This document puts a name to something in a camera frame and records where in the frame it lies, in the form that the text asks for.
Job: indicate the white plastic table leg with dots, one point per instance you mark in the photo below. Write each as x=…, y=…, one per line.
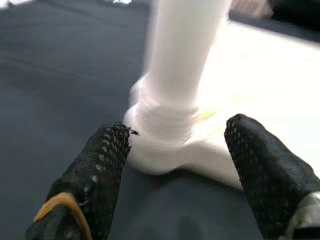
x=180, y=62

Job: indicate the brown rubber band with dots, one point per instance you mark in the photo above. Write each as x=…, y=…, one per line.
x=75, y=207

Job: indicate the white plastic table top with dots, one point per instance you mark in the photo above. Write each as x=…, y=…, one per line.
x=262, y=82

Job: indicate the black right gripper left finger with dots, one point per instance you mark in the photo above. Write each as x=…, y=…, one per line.
x=95, y=175

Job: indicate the black tablecloth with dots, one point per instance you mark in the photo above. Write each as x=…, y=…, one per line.
x=62, y=75

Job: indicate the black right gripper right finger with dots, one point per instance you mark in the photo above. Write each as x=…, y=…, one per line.
x=270, y=175

